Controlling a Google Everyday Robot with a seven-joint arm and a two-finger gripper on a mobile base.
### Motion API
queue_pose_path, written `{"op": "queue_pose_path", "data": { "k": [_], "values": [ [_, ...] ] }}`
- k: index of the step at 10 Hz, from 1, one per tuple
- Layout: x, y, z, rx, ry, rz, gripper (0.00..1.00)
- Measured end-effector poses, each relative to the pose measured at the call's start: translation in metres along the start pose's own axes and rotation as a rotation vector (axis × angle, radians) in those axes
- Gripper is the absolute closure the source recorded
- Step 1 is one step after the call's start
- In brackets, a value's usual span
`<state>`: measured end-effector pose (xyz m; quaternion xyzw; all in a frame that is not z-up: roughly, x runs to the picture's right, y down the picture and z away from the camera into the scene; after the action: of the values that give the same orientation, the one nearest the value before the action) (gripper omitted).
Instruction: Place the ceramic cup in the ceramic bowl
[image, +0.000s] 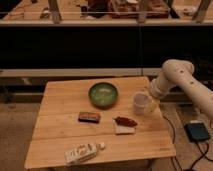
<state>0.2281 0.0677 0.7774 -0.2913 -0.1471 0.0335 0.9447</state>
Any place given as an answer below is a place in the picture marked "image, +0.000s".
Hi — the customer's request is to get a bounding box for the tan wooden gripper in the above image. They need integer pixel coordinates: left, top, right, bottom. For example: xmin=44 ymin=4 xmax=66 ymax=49
xmin=144 ymin=89 xmax=159 ymax=113

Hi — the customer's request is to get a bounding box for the white ceramic cup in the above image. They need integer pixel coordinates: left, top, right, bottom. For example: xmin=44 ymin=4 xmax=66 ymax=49
xmin=132 ymin=91 xmax=149 ymax=115

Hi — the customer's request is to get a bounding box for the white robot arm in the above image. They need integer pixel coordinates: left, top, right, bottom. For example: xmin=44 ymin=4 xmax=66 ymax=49
xmin=148 ymin=59 xmax=213 ymax=122

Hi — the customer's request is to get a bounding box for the green ceramic bowl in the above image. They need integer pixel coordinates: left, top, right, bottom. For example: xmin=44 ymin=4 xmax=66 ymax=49
xmin=88 ymin=82 xmax=118 ymax=107

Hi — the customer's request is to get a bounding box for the white flat card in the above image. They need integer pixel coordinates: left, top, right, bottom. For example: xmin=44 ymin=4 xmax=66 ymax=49
xmin=115 ymin=125 xmax=135 ymax=135

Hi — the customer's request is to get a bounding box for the black power box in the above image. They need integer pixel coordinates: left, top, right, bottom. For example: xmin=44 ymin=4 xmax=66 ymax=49
xmin=184 ymin=123 xmax=211 ymax=142

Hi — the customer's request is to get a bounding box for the brown rectangular block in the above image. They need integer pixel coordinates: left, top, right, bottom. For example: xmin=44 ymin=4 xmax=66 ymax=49
xmin=78 ymin=112 xmax=101 ymax=123

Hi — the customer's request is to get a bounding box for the light wooden table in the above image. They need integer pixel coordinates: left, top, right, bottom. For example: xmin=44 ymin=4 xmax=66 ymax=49
xmin=25 ymin=77 xmax=176 ymax=169

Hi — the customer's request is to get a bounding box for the white plastic bottle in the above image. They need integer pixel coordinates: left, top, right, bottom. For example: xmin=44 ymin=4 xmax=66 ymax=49
xmin=65 ymin=142 xmax=106 ymax=166

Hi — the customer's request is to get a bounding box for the cluttered wooden shelf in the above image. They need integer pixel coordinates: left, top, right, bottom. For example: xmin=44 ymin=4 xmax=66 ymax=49
xmin=0 ymin=0 xmax=213 ymax=26

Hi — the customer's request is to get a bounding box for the black floor cable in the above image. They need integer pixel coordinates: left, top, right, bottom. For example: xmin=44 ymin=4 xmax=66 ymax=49
xmin=162 ymin=113 xmax=213 ymax=171

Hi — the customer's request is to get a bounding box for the long metal rail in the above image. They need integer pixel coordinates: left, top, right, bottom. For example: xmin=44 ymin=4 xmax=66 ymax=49
xmin=0 ymin=68 xmax=161 ymax=78

